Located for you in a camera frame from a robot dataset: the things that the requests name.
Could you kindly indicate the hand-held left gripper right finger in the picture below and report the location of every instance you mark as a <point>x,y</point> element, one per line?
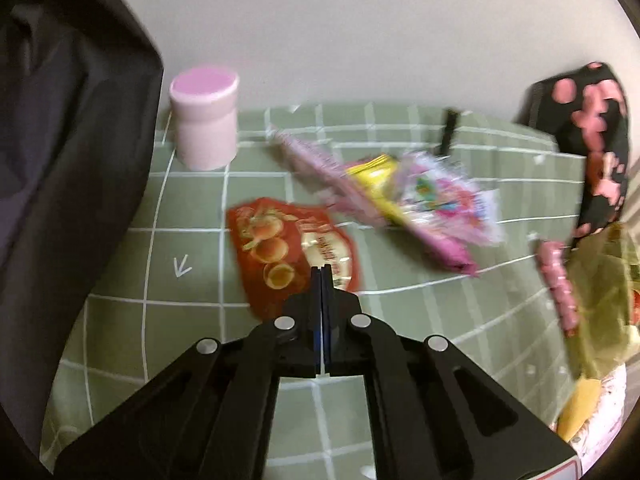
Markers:
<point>327,320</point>

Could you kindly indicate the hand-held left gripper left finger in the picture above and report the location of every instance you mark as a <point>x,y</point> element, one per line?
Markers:
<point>311,320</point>

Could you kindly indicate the red snack packet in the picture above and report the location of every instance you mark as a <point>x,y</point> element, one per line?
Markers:
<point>270,250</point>

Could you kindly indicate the yellow-green trash bag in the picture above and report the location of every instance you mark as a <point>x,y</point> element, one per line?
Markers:
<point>600,300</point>

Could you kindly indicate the green checked tablecloth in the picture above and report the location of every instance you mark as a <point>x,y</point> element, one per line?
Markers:
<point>425,320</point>

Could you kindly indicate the yellow snack packet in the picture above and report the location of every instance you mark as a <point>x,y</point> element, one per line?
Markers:
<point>372,175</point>

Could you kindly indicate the long pink snack packet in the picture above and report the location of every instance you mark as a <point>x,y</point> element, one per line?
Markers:
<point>310,160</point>

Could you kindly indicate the clear colourful snack packet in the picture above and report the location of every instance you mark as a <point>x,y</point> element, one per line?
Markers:
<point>440,200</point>

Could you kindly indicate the pink cup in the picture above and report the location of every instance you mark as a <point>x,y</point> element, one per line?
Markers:
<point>205,125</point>

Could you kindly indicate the black stick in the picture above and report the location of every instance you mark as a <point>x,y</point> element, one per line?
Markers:
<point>448,132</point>

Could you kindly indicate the pink sausage stick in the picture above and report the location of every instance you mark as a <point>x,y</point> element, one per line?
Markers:
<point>557,285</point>

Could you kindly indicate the yellow cushion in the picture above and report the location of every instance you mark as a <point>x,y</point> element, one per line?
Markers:
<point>580,405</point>

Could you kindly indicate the dark cloth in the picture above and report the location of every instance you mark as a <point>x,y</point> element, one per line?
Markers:
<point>65,160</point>

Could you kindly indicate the pink floral bedding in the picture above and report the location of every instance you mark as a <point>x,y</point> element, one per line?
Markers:
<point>610,400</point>

